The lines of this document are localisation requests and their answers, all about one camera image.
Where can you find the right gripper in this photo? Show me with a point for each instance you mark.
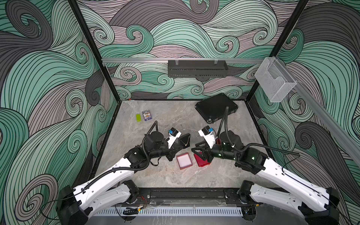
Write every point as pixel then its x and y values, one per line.
pixel 206 153

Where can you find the clear acrylic wall holder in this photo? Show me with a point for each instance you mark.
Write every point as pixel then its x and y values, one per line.
pixel 275 79

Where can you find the green small block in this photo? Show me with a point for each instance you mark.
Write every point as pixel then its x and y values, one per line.
pixel 138 118

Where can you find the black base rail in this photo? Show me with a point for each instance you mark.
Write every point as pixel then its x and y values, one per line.
pixel 197 194

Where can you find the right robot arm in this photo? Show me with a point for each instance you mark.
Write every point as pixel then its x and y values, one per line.
pixel 315 204

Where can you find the black flat case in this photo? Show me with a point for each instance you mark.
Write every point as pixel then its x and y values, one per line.
pixel 213 108

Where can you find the aluminium wall rail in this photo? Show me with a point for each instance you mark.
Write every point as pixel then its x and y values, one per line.
pixel 165 60

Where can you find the small card pack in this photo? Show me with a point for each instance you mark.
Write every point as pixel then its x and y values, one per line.
pixel 146 115

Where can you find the black wall tray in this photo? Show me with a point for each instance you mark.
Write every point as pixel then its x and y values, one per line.
pixel 197 69

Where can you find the red jewelry box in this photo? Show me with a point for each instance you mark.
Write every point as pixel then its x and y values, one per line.
pixel 184 161

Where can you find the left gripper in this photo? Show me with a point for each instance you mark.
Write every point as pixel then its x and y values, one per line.
pixel 171 152

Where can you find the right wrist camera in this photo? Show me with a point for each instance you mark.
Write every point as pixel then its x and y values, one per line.
pixel 209 135

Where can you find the white slotted cable duct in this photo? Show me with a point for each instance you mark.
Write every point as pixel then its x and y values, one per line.
pixel 176 211

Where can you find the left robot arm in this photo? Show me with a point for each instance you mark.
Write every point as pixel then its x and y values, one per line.
pixel 75 205

